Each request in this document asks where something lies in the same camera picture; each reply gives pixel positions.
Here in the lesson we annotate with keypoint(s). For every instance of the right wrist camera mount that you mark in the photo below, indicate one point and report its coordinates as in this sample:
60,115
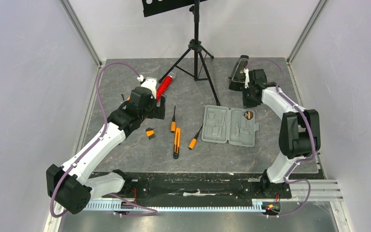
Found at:
246,80

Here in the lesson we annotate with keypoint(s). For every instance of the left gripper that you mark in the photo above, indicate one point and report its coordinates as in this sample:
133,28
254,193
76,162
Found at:
158,112

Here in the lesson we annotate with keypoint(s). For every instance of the grey plastic tool case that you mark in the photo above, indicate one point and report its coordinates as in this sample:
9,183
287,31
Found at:
228,125

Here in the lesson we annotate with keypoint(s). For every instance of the red glitter tube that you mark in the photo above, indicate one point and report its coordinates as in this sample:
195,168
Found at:
165,84

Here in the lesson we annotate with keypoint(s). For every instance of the grey slotted cable duct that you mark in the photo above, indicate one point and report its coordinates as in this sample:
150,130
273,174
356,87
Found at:
117,205

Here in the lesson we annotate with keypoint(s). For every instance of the black perforated stand plate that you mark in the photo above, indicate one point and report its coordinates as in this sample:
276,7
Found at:
154,7

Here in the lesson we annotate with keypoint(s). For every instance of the black tripod stand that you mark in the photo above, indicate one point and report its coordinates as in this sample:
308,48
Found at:
195,45

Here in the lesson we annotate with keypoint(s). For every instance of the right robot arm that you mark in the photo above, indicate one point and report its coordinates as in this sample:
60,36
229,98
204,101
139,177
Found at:
299,137

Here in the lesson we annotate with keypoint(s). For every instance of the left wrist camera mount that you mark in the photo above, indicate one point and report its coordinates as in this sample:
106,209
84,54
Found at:
149,83

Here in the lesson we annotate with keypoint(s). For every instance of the orange handled screwdriver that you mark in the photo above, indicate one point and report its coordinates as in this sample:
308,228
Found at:
173,122
195,139

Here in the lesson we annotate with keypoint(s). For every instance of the orange black utility knife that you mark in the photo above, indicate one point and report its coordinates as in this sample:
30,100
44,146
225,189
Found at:
177,139

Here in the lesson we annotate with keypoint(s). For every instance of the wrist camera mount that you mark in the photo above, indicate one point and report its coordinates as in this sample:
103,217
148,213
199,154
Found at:
246,80
149,83

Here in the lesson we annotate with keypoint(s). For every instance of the orange hex key set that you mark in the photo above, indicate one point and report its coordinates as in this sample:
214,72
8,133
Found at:
150,133

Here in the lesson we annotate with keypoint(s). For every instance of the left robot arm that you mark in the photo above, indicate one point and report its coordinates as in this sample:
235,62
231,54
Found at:
70,184

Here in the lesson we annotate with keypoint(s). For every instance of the black metronome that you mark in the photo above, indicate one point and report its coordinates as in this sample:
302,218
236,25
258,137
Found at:
237,77

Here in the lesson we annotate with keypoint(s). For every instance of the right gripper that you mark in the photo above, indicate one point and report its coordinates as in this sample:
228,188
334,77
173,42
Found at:
241,78

